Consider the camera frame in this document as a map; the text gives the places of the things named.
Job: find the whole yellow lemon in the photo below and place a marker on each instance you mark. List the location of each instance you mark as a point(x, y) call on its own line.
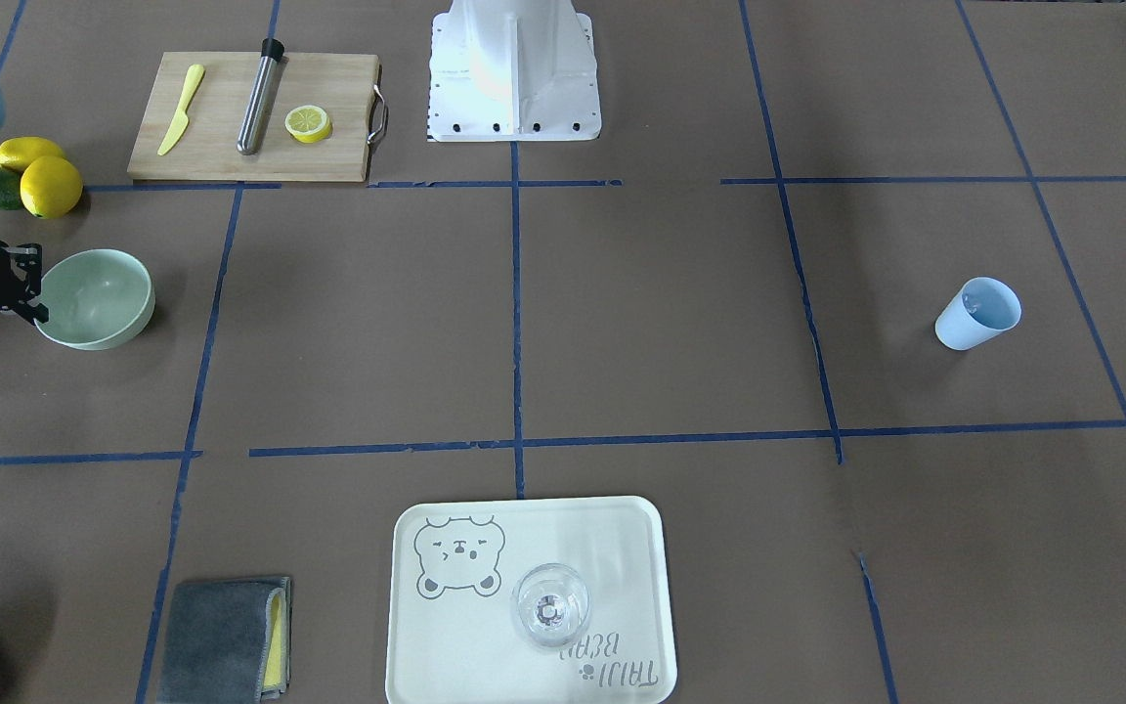
point(50, 187)

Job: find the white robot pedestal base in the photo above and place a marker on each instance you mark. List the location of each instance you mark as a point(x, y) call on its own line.
point(513, 71)

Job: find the light blue cup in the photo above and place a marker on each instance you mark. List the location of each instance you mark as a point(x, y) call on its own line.
point(981, 309)

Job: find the clear wine glass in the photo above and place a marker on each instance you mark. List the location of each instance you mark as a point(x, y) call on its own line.
point(551, 605)

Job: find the yellow plastic knife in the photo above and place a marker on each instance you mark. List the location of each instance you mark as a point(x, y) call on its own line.
point(180, 119)

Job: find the green bowl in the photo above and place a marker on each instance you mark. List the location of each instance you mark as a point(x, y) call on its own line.
point(97, 299)

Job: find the wooden cutting board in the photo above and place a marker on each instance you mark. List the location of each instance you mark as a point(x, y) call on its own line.
point(342, 84)

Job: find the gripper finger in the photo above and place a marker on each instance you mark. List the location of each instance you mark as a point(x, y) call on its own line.
point(34, 314)

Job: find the cream bear serving tray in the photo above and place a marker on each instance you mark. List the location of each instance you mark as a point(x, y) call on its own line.
point(452, 636)

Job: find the lemon half slice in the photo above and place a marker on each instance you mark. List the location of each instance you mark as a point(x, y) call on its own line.
point(308, 124)

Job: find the grey folded cloth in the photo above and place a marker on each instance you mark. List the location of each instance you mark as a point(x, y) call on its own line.
point(228, 641)

